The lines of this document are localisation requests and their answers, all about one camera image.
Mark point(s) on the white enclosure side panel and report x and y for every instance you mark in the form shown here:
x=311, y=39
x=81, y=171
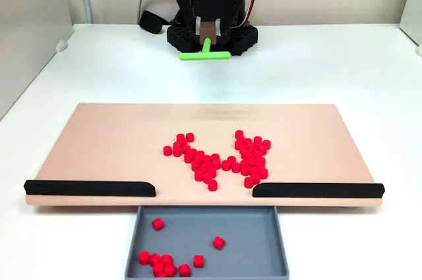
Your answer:
x=29, y=46
x=413, y=6

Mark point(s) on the grey tray container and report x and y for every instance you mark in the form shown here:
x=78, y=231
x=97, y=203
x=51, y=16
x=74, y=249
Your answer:
x=250, y=253

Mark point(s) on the white panel foot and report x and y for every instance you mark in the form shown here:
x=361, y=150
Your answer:
x=419, y=50
x=61, y=46

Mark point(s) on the peach flat board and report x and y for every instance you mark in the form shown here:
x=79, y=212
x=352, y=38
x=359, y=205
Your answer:
x=108, y=148

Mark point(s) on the black guard strip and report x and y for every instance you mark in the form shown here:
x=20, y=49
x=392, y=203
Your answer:
x=89, y=188
x=319, y=190

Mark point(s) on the red cylindrical granule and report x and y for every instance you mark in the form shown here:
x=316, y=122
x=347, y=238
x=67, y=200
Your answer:
x=200, y=154
x=198, y=160
x=238, y=145
x=177, y=146
x=235, y=166
x=155, y=259
x=243, y=149
x=206, y=164
x=251, y=146
x=251, y=158
x=198, y=175
x=158, y=224
x=216, y=163
x=245, y=169
x=239, y=140
x=260, y=161
x=170, y=270
x=218, y=242
x=167, y=259
x=207, y=158
x=184, y=270
x=258, y=145
x=144, y=257
x=260, y=167
x=244, y=164
x=177, y=152
x=239, y=134
x=196, y=166
x=257, y=140
x=266, y=144
x=212, y=185
x=263, y=172
x=198, y=261
x=262, y=149
x=185, y=149
x=225, y=164
x=207, y=178
x=245, y=154
x=190, y=136
x=215, y=157
x=188, y=158
x=252, y=151
x=253, y=163
x=254, y=171
x=256, y=177
x=161, y=275
x=247, y=142
x=192, y=152
x=249, y=182
x=180, y=137
x=211, y=171
x=231, y=160
x=167, y=150
x=182, y=143
x=202, y=170
x=158, y=267

